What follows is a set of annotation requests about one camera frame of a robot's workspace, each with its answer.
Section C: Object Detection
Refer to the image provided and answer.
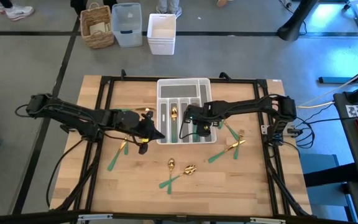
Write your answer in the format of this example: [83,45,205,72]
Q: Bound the beige board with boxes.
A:
[88,21,111,35]

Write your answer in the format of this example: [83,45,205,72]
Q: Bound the black cable bundle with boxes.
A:
[289,114,316,149]

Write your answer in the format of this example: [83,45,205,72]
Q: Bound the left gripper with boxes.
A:
[113,108,167,140]

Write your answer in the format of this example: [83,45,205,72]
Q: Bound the yellow floor cable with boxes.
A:
[296,101,336,110]

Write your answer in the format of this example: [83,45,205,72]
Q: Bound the white plastic bin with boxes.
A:
[147,13,177,56]

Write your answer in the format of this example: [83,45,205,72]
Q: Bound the black aluminium table frame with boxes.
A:
[50,70,313,224]

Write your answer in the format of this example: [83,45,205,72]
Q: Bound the clear plastic bin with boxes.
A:
[111,2,144,49]

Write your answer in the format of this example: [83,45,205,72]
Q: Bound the black floor bar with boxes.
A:
[318,60,358,85]

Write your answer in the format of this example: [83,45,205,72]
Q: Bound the black stand pole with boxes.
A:
[277,0,319,42]

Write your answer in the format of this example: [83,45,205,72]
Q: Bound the silver bracket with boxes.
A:
[77,213,114,222]
[249,217,287,224]

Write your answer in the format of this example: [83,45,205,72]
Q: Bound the grey floor box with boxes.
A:
[299,153,349,208]

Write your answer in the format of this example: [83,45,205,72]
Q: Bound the white cutlery tray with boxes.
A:
[156,77,218,146]

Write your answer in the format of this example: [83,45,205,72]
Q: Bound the wicker basket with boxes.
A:
[80,2,115,50]

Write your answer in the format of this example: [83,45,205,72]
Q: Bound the black floor cable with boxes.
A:
[45,138,86,208]

